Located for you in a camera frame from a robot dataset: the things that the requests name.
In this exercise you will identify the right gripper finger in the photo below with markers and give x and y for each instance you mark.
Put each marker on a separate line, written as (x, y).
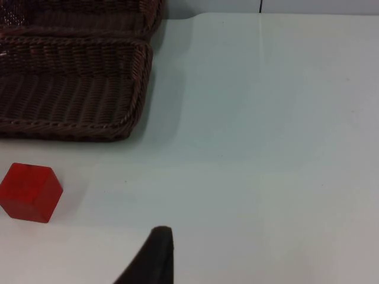
(157, 260)

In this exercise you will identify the red cube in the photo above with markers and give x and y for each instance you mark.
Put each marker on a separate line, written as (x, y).
(28, 192)

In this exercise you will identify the dark brown wicker basket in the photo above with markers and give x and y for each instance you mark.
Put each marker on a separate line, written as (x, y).
(89, 14)
(74, 97)

